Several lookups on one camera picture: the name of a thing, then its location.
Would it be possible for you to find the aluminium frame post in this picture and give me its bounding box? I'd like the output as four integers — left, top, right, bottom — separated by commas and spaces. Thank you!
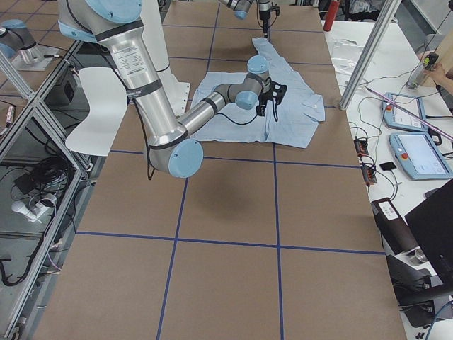
339, 0, 401, 111

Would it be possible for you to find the purple rod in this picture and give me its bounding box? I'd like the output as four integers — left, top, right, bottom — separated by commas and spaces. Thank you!
365, 86, 453, 142

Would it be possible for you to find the far teach pendant tablet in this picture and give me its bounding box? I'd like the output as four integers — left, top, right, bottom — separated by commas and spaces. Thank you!
381, 91, 436, 132

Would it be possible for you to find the wooden board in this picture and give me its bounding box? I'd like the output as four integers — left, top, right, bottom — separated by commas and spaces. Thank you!
420, 30, 452, 94

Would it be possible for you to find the crumpled clear plastic bag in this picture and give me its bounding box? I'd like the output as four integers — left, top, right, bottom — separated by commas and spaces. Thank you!
328, 38, 364, 76

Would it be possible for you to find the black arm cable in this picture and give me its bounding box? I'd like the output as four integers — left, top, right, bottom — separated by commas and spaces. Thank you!
215, 95, 280, 125

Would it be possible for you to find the teach pendant tablet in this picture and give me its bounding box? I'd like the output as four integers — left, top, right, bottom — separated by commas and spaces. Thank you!
381, 91, 436, 132
389, 132, 452, 180

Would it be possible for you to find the white power strip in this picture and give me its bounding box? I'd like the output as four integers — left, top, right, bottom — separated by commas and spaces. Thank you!
11, 198, 56, 223

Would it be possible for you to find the person hand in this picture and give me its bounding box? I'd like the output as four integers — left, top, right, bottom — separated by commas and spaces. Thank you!
423, 62, 451, 86

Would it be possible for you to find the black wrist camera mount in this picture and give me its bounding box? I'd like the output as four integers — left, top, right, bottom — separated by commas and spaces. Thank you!
271, 81, 287, 106

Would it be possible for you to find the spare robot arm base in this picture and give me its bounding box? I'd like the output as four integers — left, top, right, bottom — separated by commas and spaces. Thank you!
1, 19, 60, 71

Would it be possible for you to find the orange circuit board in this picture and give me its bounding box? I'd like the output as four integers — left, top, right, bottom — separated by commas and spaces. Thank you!
354, 138, 377, 187

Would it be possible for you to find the light blue button shirt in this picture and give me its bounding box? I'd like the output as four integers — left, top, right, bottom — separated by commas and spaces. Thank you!
193, 38, 326, 148

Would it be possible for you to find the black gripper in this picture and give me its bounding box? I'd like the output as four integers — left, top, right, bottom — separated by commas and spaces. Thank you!
258, 0, 280, 39
256, 90, 273, 116

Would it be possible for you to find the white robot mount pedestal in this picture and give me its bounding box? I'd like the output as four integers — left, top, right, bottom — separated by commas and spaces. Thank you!
134, 0, 190, 117

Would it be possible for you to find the black monitor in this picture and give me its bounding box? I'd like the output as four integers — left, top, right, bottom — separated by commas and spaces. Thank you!
405, 181, 452, 283

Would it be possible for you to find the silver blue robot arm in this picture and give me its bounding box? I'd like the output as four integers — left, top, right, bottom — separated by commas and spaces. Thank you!
57, 1, 273, 178
219, 0, 280, 39

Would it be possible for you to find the small black card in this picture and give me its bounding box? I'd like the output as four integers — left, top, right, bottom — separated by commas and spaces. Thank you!
379, 161, 396, 171

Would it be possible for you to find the red bottle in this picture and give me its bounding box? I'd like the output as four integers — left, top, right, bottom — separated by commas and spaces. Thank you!
323, 0, 340, 32

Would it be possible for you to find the clear drink bottle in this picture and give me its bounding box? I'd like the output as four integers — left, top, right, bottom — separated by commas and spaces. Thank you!
406, 52, 439, 90

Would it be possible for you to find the near teach pendant tablet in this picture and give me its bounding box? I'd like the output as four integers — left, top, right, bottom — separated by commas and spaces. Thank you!
389, 132, 452, 180

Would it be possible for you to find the aluminium table frame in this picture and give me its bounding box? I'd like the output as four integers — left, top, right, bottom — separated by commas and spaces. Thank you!
1, 52, 93, 339

